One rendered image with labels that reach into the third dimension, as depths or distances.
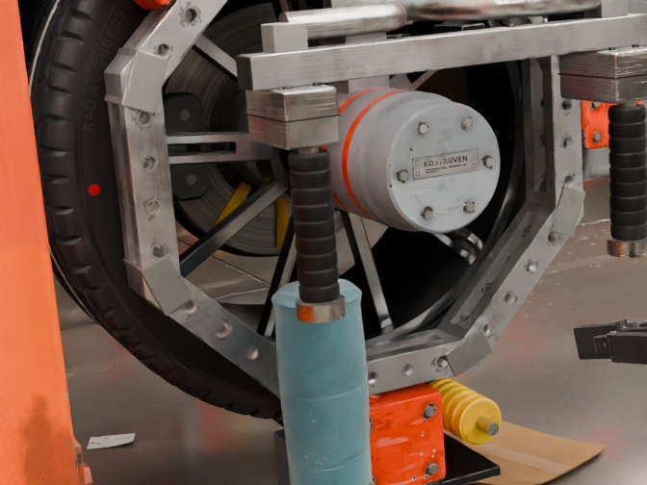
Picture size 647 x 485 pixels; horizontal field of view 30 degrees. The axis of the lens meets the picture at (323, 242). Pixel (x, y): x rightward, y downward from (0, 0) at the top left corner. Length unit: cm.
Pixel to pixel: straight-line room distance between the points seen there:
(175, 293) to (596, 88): 46
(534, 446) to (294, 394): 152
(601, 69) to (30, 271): 62
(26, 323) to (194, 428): 212
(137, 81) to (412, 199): 29
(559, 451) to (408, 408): 130
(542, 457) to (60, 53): 163
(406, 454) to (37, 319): 66
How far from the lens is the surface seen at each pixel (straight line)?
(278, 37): 103
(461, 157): 118
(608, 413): 288
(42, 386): 83
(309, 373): 117
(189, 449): 280
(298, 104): 101
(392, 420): 136
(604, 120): 146
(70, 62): 126
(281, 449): 159
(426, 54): 110
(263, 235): 154
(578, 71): 123
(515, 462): 259
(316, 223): 103
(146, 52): 119
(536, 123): 145
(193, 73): 149
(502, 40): 114
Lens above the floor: 105
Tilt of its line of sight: 13 degrees down
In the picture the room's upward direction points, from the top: 4 degrees counter-clockwise
